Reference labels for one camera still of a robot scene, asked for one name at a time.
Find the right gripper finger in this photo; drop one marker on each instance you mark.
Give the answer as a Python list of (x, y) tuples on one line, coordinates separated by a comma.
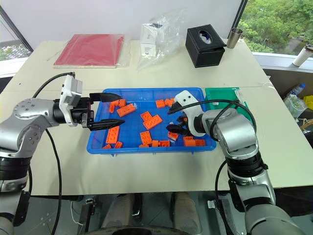
[(176, 129), (175, 108)]

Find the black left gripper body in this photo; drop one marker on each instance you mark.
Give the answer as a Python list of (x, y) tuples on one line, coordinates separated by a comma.
[(83, 110)]

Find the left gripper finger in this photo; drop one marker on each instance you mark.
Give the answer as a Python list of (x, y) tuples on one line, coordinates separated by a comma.
[(105, 124), (107, 97)]

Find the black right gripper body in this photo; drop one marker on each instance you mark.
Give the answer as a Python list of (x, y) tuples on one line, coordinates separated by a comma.
[(187, 129)]

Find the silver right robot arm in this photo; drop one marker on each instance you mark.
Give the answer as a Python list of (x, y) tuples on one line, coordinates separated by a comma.
[(234, 129)]

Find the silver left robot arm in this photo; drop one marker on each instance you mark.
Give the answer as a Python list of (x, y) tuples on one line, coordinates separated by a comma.
[(24, 110)]

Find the blue plastic bin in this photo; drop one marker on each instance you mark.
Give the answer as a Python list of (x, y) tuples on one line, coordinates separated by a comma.
[(132, 137)]

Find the green plastic bin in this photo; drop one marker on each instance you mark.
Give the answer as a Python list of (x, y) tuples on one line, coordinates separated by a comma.
[(220, 96)]

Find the small orange building brick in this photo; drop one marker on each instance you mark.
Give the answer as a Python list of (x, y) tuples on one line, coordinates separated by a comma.
[(118, 144), (160, 103), (189, 142), (164, 143), (146, 116), (169, 101), (106, 146), (200, 142), (113, 107), (121, 102), (172, 135), (143, 146), (155, 143)]

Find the long orange building brick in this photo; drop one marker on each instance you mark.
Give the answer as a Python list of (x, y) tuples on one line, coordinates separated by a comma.
[(146, 137), (126, 110), (152, 122), (113, 134)]

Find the red paper stack in sleeve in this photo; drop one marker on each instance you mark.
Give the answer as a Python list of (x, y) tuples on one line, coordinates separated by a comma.
[(90, 50)]

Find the white label strip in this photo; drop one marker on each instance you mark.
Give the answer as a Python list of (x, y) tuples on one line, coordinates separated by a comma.
[(238, 93)]

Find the black tissue box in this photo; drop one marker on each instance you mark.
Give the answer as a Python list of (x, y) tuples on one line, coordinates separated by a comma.
[(205, 52)]

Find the white cardboard box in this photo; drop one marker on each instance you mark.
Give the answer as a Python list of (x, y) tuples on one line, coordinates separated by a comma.
[(149, 40)]

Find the clear plastic bag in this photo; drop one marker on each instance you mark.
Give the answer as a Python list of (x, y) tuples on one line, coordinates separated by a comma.
[(171, 36)]

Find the grey rounded leg shape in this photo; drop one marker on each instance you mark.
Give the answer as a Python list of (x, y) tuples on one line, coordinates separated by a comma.
[(119, 210), (185, 210)]

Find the steel cup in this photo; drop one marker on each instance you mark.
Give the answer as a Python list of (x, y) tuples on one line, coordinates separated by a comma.
[(233, 39)]

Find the clear plastic water bottle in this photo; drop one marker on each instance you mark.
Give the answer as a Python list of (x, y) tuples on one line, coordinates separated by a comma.
[(294, 91)]

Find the yellow object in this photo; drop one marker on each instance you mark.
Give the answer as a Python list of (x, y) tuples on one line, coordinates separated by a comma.
[(308, 102)]

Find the white travel tumbler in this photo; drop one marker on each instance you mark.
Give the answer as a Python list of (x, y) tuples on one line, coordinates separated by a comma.
[(303, 55)]

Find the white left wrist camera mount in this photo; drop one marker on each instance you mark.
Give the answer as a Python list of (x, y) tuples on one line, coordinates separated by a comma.
[(69, 88)]

